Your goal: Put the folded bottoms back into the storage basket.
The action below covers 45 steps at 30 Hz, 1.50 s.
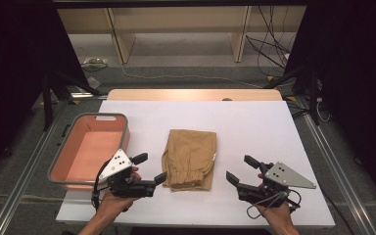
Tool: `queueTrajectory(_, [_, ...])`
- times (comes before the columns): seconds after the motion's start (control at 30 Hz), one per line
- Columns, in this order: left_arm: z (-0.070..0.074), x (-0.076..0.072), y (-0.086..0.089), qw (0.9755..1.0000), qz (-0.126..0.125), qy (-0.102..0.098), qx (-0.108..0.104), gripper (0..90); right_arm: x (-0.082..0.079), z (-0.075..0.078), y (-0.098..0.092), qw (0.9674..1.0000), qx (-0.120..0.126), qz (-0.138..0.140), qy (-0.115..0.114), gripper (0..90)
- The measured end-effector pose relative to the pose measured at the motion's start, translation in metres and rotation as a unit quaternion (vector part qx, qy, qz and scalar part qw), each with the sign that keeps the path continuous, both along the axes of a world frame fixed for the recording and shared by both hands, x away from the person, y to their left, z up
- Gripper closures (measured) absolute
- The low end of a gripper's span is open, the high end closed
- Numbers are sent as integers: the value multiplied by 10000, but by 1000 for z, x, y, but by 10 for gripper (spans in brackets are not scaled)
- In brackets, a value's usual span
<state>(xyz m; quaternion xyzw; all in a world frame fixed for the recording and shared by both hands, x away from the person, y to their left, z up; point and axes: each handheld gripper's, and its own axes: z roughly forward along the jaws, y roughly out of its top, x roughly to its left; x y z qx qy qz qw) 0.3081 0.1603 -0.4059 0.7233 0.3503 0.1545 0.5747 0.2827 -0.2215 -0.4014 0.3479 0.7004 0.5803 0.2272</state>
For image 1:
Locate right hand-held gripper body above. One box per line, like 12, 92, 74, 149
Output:
237, 161, 317, 210

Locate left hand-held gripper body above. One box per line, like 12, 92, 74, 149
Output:
98, 148, 157, 199

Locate pink basket with grey rim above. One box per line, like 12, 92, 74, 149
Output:
47, 112, 132, 192

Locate khaki pants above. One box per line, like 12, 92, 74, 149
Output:
161, 128, 218, 193

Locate person's right hand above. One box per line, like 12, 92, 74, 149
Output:
254, 172, 296, 227

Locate person's left hand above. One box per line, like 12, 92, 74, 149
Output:
95, 165, 143, 217

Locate white board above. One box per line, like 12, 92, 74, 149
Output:
55, 100, 336, 229

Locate wooden table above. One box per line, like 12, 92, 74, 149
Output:
106, 88, 284, 103

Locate black tripod stand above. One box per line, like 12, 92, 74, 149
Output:
262, 64, 323, 127
40, 69, 110, 132

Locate black curtain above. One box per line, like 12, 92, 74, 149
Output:
0, 0, 89, 184
283, 0, 376, 213

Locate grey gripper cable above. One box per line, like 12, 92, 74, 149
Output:
246, 188, 304, 220

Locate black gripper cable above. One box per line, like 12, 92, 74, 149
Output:
90, 159, 113, 211

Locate aluminium rail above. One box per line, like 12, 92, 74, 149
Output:
296, 96, 376, 235
0, 97, 76, 235

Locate white floor cable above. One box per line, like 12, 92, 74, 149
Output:
119, 62, 266, 90

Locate coiled cable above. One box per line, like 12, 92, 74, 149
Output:
80, 57, 110, 72

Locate black floor cables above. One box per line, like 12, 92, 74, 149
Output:
245, 5, 292, 71

